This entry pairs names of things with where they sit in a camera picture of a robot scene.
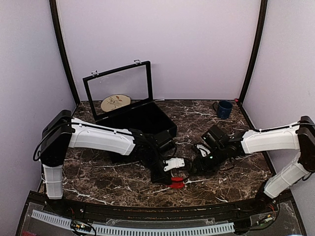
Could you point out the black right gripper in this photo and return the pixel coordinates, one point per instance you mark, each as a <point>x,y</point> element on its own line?
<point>203,168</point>

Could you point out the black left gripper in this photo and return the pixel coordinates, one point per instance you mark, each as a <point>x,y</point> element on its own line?
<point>159,179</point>

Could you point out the red white sock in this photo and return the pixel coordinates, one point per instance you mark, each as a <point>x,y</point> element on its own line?
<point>177,183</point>

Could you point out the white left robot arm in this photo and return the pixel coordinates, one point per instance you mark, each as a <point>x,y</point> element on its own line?
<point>65,131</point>

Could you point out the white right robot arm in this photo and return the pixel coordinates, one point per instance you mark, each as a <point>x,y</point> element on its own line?
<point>298,136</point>

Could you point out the dark blue mug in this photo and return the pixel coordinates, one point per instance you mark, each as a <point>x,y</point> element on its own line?
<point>223,109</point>

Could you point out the black glass-lid display case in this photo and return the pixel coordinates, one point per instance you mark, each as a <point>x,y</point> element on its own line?
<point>134,81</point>

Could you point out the round beige decorated plate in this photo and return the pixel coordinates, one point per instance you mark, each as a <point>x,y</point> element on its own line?
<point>114,102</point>

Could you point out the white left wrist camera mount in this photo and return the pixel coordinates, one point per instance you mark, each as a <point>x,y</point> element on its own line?
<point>173,163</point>

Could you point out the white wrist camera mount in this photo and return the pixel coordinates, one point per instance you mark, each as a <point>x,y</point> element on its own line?
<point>201,150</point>
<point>173,163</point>

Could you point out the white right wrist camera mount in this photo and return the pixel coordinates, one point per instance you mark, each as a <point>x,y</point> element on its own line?
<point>201,150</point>

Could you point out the white slotted cable duct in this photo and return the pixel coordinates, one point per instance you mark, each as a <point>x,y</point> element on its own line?
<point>133,228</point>

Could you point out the black curved front rail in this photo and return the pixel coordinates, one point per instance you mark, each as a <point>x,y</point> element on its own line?
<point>86,207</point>

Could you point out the right black frame post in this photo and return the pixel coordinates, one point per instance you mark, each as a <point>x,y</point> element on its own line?
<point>255,49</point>

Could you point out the black frame post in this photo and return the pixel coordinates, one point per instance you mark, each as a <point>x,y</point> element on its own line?
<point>62,50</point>
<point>255,49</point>

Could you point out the left black frame post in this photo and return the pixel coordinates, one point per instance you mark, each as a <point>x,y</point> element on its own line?
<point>62,50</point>

